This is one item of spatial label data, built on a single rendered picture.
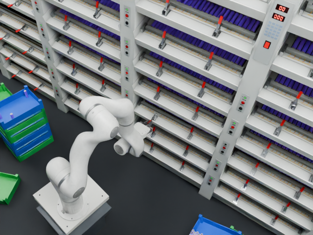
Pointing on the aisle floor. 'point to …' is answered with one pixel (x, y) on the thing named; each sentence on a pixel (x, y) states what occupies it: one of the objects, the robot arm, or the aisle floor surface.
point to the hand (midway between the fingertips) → (148, 123)
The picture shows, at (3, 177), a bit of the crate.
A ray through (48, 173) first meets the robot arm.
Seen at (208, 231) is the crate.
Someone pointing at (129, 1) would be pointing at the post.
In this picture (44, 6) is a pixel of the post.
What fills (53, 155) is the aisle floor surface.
